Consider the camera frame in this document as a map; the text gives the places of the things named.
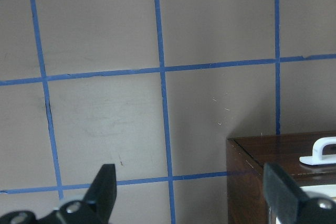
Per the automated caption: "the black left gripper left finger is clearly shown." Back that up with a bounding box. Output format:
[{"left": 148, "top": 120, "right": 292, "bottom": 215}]
[{"left": 1, "top": 164, "right": 117, "bottom": 224}]

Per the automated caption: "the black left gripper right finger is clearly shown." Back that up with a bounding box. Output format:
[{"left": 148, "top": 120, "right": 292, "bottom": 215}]
[{"left": 263, "top": 163, "right": 335, "bottom": 223}]

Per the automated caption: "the white drawer handle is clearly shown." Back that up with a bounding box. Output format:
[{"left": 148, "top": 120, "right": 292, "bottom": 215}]
[{"left": 299, "top": 136, "right": 335, "bottom": 166}]

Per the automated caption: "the dark wooden drawer cabinet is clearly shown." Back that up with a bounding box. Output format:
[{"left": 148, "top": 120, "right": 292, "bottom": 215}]
[{"left": 226, "top": 131, "right": 335, "bottom": 223}]

